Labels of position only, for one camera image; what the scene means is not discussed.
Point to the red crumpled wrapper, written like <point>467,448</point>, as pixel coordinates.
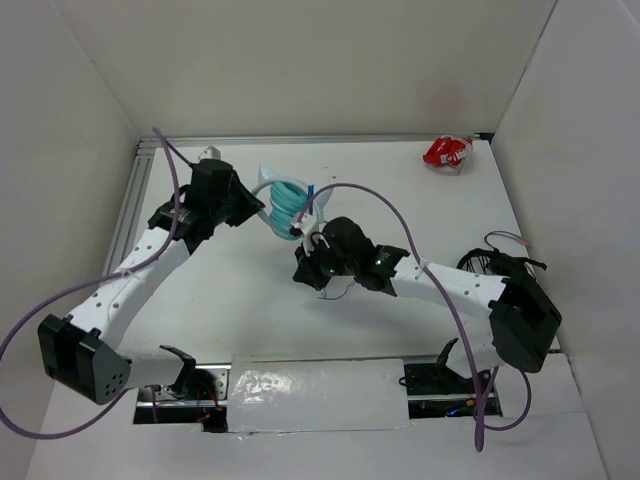
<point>448,154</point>

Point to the teal white cat-ear headphones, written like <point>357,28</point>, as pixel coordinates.
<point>287,197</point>

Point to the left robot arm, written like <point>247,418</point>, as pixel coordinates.
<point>81,350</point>

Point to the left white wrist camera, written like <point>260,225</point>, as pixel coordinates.
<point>210,153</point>

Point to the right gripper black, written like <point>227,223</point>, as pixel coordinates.
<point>306,271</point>

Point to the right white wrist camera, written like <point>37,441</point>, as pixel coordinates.
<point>305,230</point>

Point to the white taped front panel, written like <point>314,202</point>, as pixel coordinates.
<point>278,395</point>

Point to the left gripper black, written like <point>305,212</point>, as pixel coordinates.
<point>249,204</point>

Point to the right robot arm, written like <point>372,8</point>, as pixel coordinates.
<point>519,319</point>

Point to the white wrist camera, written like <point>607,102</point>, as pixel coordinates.
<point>305,230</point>
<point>210,153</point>

